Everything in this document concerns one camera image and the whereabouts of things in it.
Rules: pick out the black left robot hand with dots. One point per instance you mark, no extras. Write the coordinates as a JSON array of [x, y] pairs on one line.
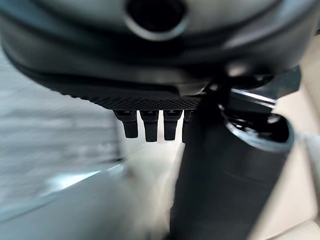
[[155, 62]]

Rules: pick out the grey sofa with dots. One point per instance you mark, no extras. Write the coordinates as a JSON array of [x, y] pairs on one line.
[[82, 200]]

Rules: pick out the cream cushion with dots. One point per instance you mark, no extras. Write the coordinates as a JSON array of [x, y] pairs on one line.
[[300, 155]]

